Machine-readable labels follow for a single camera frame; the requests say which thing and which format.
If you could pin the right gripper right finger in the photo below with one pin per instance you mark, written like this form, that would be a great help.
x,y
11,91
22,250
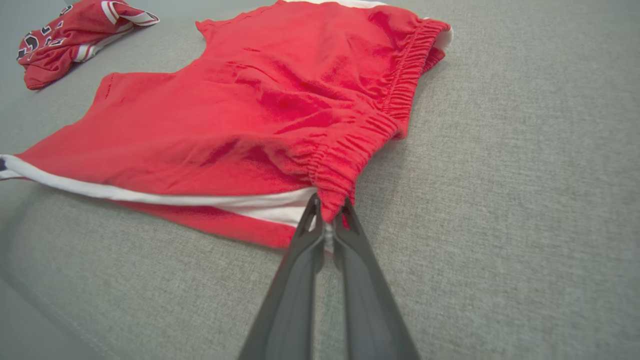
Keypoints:
x,y
370,300

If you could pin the red shorts with white stripe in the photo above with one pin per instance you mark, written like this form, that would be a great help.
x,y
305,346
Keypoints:
x,y
250,110

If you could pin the red Bulls basketball jersey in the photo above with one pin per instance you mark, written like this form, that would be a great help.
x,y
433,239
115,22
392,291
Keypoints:
x,y
70,40

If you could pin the grey fabric sofa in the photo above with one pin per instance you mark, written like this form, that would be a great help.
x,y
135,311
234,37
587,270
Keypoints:
x,y
500,200

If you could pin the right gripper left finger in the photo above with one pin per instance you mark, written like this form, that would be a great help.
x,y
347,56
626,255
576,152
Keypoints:
x,y
290,300

